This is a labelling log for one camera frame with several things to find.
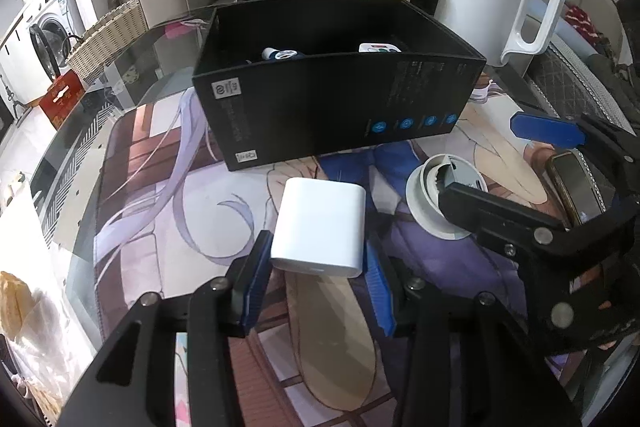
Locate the grey round tape dispenser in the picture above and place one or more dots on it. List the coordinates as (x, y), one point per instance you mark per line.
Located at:
(442, 201)

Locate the white power adapter block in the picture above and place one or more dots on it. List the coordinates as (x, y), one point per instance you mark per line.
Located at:
(320, 228)

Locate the black smartphone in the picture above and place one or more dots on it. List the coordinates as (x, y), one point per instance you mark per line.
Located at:
(574, 186)

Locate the white washing machine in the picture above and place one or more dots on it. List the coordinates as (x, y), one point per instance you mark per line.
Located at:
(34, 51)

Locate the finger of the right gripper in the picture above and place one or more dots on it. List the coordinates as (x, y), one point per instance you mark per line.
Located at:
(499, 224)
(554, 131)

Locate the woven wicker basket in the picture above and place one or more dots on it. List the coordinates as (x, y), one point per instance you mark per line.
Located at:
(106, 38)

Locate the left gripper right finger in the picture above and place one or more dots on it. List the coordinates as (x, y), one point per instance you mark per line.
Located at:
(469, 363)

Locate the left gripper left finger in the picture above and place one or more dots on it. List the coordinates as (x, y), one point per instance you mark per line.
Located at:
(131, 381)

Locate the black cardboard storage box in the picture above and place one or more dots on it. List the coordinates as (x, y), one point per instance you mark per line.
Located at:
(334, 98)

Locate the blue liquid bottle white cap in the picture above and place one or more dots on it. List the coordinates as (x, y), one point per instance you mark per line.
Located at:
(274, 55)

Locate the red gift bag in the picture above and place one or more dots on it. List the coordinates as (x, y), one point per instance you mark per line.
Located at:
(62, 97)

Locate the anime print desk mat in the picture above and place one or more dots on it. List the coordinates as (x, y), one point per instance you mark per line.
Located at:
(172, 216)

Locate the white colourful button remote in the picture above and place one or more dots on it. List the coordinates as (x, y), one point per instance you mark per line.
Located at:
(368, 47)

